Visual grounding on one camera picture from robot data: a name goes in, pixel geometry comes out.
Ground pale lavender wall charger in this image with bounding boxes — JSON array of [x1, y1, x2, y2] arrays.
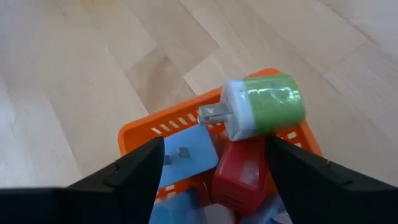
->
[[158, 124, 220, 189]]

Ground green and white charger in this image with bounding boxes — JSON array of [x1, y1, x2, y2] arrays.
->
[[197, 73, 307, 142]]

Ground red wall charger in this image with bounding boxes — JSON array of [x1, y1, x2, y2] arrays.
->
[[211, 136, 270, 215]]

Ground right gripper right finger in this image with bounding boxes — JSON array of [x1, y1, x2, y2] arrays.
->
[[266, 135, 398, 224]]

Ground orange plastic basket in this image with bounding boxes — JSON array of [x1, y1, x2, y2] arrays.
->
[[117, 67, 323, 224]]

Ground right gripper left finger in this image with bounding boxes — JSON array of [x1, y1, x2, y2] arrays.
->
[[0, 136, 165, 224]]

